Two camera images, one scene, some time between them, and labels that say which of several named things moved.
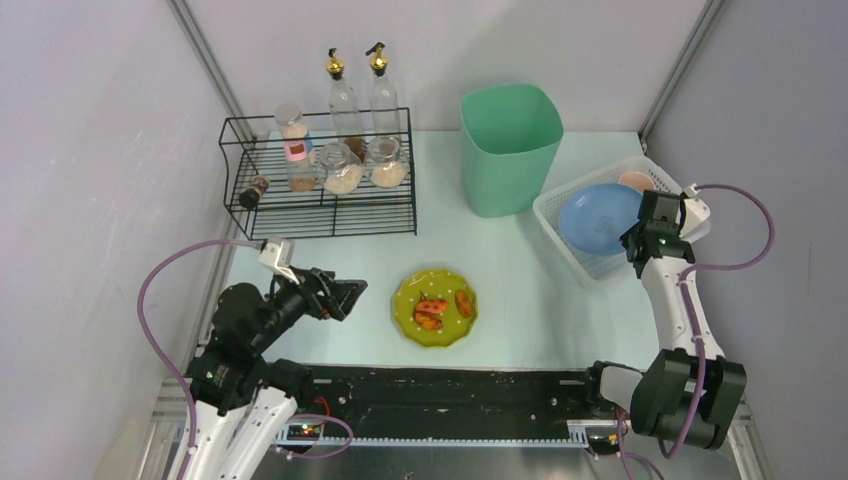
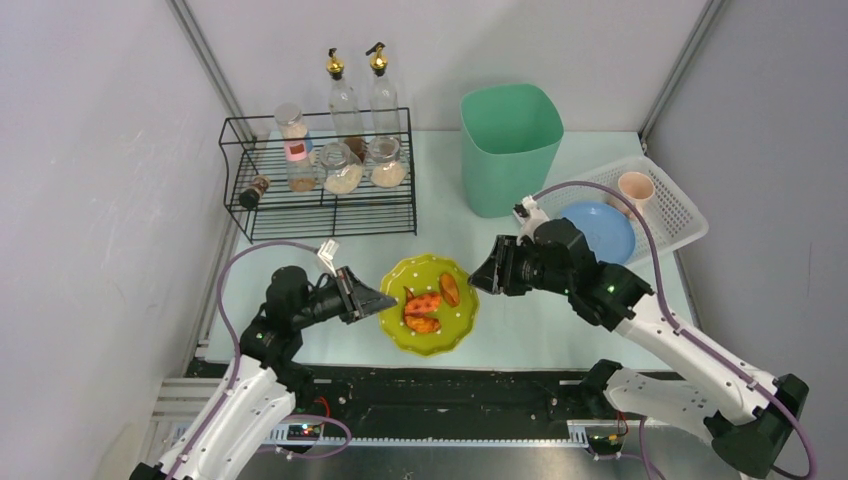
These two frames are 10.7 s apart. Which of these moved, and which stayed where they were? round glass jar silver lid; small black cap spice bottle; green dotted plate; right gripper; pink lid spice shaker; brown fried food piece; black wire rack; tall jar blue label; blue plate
Moved: blue plate; brown fried food piece; green dotted plate; right gripper
Stayed: small black cap spice bottle; round glass jar silver lid; tall jar blue label; black wire rack; pink lid spice shaker
